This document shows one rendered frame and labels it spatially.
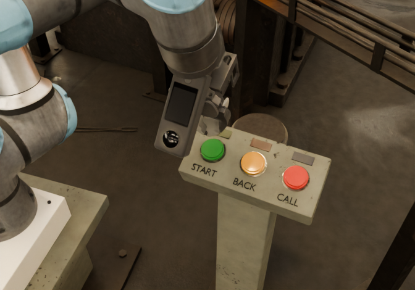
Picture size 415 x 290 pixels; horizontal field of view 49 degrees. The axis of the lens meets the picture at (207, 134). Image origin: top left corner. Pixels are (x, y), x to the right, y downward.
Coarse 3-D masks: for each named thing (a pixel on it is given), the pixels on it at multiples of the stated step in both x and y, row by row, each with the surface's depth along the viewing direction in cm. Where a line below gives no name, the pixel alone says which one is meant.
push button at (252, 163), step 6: (246, 156) 77; (252, 156) 77; (258, 156) 76; (246, 162) 76; (252, 162) 76; (258, 162) 76; (264, 162) 76; (246, 168) 76; (252, 168) 76; (258, 168) 75; (252, 174) 76
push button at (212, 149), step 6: (204, 144) 79; (210, 144) 79; (216, 144) 79; (222, 144) 79; (204, 150) 78; (210, 150) 78; (216, 150) 78; (222, 150) 78; (204, 156) 78; (210, 156) 78; (216, 156) 78
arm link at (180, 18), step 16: (128, 0) 47; (144, 0) 44; (160, 0) 44; (176, 0) 44; (192, 0) 44; (208, 0) 47; (144, 16) 48; (160, 16) 46; (176, 16) 45; (192, 16) 46; (208, 16) 48; (160, 32) 49; (176, 32) 48; (192, 32) 48; (208, 32) 50; (176, 48) 50; (192, 48) 50
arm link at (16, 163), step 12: (0, 120) 86; (0, 132) 82; (12, 132) 85; (0, 144) 82; (12, 144) 84; (24, 144) 86; (0, 156) 82; (12, 156) 84; (24, 156) 86; (0, 168) 83; (12, 168) 85; (0, 180) 84; (12, 180) 88; (0, 192) 86
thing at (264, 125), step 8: (240, 120) 96; (248, 120) 96; (256, 120) 96; (264, 120) 96; (272, 120) 96; (240, 128) 95; (248, 128) 95; (256, 128) 95; (264, 128) 95; (272, 128) 95; (280, 128) 95; (264, 136) 93; (272, 136) 93; (280, 136) 93
